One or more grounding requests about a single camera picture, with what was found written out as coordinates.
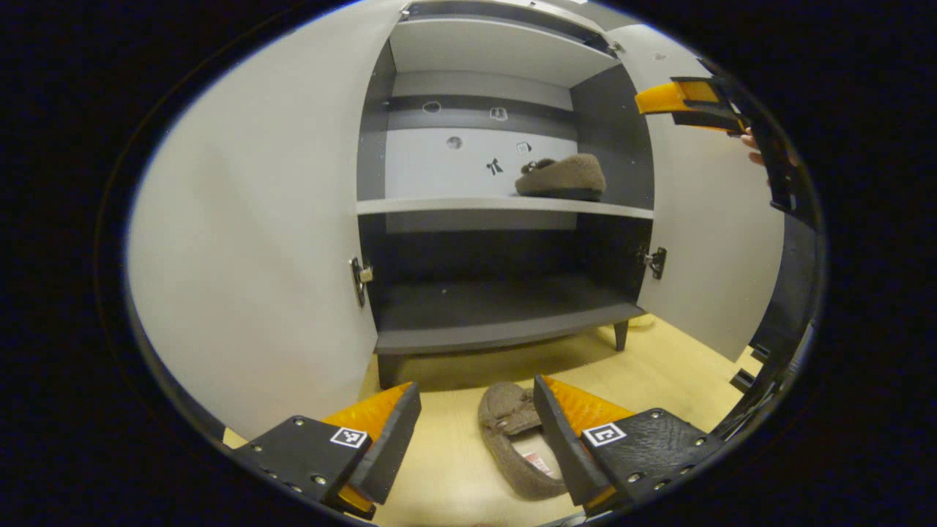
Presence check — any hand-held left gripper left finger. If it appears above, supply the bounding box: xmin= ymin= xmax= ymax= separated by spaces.
xmin=233 ymin=382 xmax=423 ymax=520

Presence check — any grey cabinet door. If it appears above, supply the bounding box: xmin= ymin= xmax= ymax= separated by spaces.
xmin=604 ymin=24 xmax=785 ymax=363
xmin=126 ymin=0 xmax=407 ymax=440

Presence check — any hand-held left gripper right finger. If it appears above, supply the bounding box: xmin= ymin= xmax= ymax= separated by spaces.
xmin=533 ymin=375 xmax=725 ymax=517

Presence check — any brown fuzzy shoe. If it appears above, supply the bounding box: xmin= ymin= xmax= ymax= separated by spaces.
xmin=515 ymin=154 xmax=607 ymax=202
xmin=478 ymin=381 xmax=568 ymax=502

